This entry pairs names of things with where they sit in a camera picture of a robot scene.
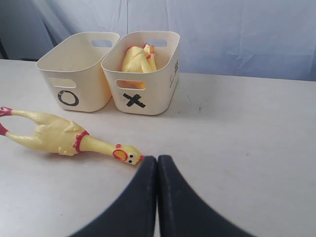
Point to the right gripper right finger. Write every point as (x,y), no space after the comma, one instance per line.
(182,213)

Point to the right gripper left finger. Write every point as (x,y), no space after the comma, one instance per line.
(133,213)

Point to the yellow rubber chicken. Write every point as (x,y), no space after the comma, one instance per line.
(57,135)

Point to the headless yellow chicken body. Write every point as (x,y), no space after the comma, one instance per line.
(139,59)

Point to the cream bin marked X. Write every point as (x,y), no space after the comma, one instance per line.
(144,93)

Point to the cream bin marked O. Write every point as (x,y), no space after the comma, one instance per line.
(72,70)

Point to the grey backdrop curtain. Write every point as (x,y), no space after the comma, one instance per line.
(253,38)

